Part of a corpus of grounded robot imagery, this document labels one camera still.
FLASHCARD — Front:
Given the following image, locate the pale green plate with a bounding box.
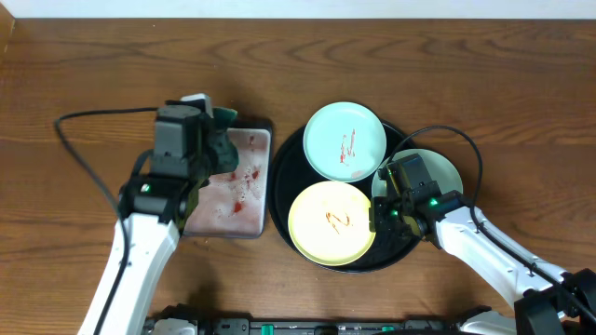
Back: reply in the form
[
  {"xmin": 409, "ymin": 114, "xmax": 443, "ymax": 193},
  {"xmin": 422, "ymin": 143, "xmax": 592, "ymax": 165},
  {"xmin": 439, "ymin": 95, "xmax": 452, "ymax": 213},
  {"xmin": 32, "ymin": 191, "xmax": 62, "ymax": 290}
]
[{"xmin": 371, "ymin": 149, "xmax": 464, "ymax": 197}]

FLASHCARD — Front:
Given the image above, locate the yellow plate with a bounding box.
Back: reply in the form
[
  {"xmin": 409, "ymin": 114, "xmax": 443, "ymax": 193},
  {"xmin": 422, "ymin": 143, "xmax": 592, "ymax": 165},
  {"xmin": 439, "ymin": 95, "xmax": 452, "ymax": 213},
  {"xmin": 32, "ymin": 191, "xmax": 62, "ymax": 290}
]
[{"xmin": 288, "ymin": 181, "xmax": 376, "ymax": 266}]

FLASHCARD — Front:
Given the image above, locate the green scrubbing sponge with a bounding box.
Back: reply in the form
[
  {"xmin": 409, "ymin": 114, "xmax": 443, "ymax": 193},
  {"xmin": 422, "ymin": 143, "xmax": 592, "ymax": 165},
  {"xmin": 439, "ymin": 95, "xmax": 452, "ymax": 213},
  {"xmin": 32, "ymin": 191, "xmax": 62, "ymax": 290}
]
[{"xmin": 212, "ymin": 107, "xmax": 237, "ymax": 132}]

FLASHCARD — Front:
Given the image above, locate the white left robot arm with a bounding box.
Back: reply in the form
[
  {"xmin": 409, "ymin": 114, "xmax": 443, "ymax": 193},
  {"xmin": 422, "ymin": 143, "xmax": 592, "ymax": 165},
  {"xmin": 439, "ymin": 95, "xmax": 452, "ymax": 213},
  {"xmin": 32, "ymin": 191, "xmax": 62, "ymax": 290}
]
[{"xmin": 79, "ymin": 94, "xmax": 238, "ymax": 334}]

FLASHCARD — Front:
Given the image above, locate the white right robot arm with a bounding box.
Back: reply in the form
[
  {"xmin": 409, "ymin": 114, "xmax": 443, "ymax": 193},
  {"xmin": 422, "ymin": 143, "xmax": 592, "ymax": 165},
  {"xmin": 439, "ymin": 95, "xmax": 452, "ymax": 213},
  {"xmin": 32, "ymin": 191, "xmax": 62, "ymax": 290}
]
[{"xmin": 370, "ymin": 187, "xmax": 595, "ymax": 334}]

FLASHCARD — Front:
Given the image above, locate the black rectangular soapy water tray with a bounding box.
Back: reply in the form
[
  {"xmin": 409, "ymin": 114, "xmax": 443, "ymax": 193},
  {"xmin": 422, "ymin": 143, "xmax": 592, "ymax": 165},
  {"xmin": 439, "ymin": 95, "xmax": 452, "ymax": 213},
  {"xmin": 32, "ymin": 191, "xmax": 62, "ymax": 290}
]
[{"xmin": 183, "ymin": 119, "xmax": 273, "ymax": 239}]

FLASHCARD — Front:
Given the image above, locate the black round serving tray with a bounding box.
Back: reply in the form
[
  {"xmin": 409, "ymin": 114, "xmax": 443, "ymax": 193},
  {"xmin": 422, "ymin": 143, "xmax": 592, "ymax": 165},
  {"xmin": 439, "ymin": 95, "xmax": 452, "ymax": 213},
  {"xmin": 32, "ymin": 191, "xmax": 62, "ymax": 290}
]
[{"xmin": 267, "ymin": 127, "xmax": 419, "ymax": 274}]

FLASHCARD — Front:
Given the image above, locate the light green plate with ketchup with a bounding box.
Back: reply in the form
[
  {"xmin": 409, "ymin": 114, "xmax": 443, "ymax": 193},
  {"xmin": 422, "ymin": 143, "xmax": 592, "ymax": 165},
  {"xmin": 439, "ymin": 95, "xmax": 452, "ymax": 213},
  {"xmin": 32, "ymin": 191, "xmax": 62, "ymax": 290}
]
[{"xmin": 303, "ymin": 101, "xmax": 387, "ymax": 182}]

